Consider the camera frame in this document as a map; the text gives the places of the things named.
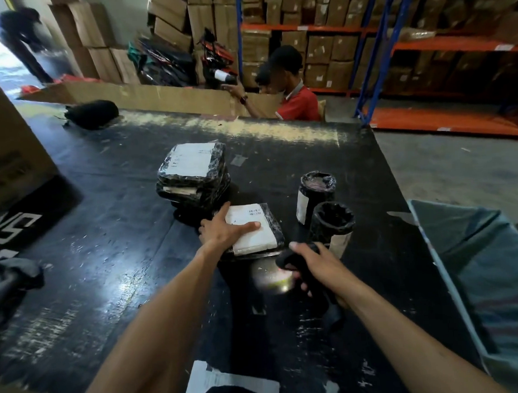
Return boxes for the long open cardboard carton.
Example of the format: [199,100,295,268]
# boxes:
[18,72,285,129]

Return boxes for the stack of tall cardboard boxes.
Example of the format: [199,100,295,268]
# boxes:
[45,0,242,89]

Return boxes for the blue woven sack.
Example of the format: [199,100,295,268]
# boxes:
[407,194,518,393]

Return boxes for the pile of black packages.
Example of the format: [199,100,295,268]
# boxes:
[126,27,239,91]

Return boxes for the cardboard boxes on rack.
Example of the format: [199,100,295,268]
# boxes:
[238,0,518,102]

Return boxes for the black sheet with white print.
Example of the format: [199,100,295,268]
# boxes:
[0,174,87,268]

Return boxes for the black pouch bag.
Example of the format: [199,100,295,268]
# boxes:
[62,99,121,131]

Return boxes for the person's right forearm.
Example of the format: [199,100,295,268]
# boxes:
[343,274,510,393]

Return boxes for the blue and orange shelving rack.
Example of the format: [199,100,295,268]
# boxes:
[234,0,518,153]

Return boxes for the person's left hand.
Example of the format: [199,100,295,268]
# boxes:
[197,200,262,258]

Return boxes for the black handheld barcode scanner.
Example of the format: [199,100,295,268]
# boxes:
[274,241,348,333]

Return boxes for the person's left forearm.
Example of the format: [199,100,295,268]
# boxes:
[78,242,227,393]

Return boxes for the black wrapped cylinder parcel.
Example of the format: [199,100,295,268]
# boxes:
[294,170,339,226]
[309,200,358,261]

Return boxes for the grey cloth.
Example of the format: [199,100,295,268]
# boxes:
[0,256,48,336]

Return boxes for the white paper sheet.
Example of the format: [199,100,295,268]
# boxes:
[183,356,281,393]

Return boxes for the person's right hand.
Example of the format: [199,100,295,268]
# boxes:
[286,239,357,310]

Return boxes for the large brown cardboard box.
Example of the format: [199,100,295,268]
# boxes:
[0,77,62,215]

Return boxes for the black parcel white label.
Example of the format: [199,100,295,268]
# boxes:
[214,202,286,260]

